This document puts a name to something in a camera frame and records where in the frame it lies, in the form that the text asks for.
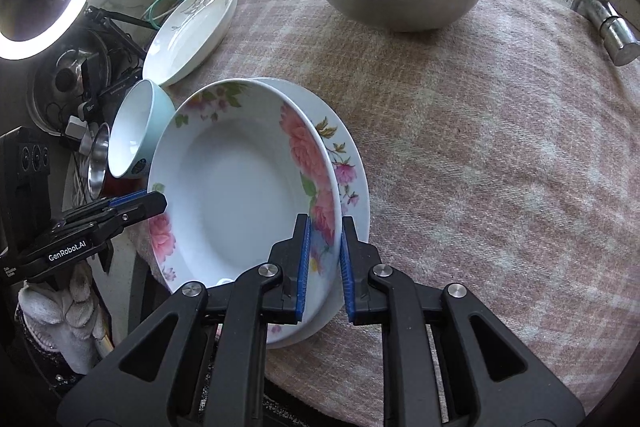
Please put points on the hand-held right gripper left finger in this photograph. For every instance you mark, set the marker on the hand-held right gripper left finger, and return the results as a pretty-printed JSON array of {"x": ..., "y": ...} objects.
[{"x": 302, "y": 269}]

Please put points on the white plate with leaf print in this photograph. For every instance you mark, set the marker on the white plate with leaf print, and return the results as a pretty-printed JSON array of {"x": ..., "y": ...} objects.
[{"x": 192, "y": 32}]

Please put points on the pink plaid cloth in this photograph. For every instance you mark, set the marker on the pink plaid cloth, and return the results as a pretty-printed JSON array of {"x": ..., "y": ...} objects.
[{"x": 475, "y": 157}]

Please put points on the light blue bowl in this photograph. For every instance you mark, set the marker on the light blue bowl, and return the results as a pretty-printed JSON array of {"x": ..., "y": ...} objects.
[{"x": 135, "y": 132}]

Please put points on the white charger plug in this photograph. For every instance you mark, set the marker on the white charger plug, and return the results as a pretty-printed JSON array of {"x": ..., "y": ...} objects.
[{"x": 76, "y": 128}]

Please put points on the person's left hand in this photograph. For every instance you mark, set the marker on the person's left hand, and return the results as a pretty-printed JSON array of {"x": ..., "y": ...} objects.
[{"x": 75, "y": 307}]

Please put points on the black pan with lid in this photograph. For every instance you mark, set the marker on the black pan with lid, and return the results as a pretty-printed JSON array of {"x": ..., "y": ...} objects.
[{"x": 50, "y": 77}]

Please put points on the small steel bowl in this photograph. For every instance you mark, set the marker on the small steel bowl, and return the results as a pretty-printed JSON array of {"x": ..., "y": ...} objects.
[{"x": 97, "y": 162}]

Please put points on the pink floral white plate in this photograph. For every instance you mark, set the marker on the pink floral white plate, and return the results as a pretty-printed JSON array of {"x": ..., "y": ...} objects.
[
  {"x": 352, "y": 177},
  {"x": 235, "y": 187}
]

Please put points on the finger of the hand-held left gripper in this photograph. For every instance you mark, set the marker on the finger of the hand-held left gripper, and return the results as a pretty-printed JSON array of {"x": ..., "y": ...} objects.
[{"x": 142, "y": 207}]

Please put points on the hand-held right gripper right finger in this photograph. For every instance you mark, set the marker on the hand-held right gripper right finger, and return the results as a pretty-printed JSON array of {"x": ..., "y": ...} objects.
[{"x": 346, "y": 279}]

